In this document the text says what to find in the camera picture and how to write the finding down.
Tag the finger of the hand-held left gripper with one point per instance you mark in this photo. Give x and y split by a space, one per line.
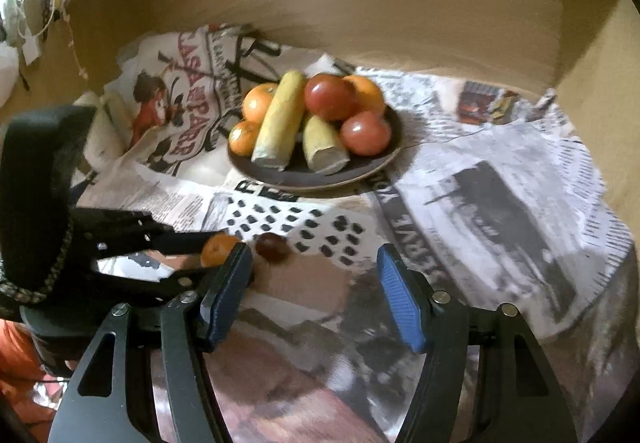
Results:
165 235
165 279

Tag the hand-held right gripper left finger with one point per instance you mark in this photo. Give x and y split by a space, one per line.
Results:
225 295

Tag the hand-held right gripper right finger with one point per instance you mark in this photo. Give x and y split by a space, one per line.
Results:
400 303

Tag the small mandarin orange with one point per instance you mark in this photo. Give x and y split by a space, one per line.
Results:
215 250
243 138

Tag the small dark red tomato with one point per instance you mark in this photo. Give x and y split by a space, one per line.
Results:
272 247

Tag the brown round plate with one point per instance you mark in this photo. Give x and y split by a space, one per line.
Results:
300 175

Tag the yellow-green corn cob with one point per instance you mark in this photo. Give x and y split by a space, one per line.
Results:
280 123
322 148

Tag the large orange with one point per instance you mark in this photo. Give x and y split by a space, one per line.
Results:
371 92
257 100

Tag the brown vintage print paper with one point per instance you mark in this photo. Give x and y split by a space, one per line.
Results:
175 123

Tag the white fluffy pompom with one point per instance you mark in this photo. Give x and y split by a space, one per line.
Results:
9 73

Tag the newspaper print paper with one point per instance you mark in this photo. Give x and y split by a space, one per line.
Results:
500 198

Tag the orange clothing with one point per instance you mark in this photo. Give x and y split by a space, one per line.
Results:
22 368

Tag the dark patterned headband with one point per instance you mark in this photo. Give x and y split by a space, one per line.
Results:
39 5

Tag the wooden desk hutch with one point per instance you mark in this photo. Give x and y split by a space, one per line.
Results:
450 8

